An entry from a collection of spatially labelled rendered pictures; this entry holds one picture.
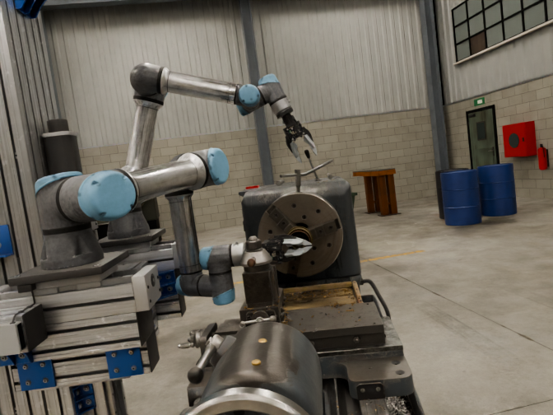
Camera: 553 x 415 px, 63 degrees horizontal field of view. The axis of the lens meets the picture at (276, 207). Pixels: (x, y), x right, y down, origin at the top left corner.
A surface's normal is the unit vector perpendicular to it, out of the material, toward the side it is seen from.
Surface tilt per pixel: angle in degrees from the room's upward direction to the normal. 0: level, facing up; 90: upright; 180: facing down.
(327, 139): 90
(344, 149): 90
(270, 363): 18
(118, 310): 90
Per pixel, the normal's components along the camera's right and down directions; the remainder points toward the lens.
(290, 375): 0.50, -0.84
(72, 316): 0.04, 0.08
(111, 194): 0.78, -0.04
